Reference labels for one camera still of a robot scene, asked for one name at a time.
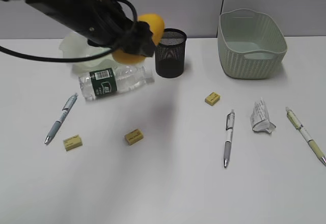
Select beige grip ballpoint pen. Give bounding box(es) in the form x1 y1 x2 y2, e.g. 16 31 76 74
285 107 325 165

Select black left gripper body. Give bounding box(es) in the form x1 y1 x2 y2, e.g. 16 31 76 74
113 21 156 57

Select grey grip ballpoint pen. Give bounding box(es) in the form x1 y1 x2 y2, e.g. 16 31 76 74
223 109 235 169

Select pale green wavy glass plate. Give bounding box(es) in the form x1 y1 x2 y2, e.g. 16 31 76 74
59 32 121 75

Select black mesh pen holder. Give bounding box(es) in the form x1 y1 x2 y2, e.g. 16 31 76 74
155 28 187 78

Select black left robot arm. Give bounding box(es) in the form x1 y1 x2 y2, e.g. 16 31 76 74
2 0 156 63

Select yellow eraser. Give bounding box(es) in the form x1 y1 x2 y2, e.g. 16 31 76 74
205 92 220 106
124 129 144 146
63 135 83 152

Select yellow eraser left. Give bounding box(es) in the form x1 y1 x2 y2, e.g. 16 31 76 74
63 135 83 152

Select yellow eraser right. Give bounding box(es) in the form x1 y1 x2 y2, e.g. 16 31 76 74
205 92 220 106

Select waste paper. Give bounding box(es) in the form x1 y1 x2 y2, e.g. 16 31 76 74
250 98 276 134

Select pale green woven basket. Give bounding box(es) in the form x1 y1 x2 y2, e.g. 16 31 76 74
218 9 288 79

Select yellow mango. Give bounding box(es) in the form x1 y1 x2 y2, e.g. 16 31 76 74
112 13 165 65

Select yellow eraser middle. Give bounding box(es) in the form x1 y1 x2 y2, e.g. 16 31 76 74
124 129 144 146

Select clear water bottle green label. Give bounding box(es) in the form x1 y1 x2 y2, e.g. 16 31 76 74
78 65 154 100

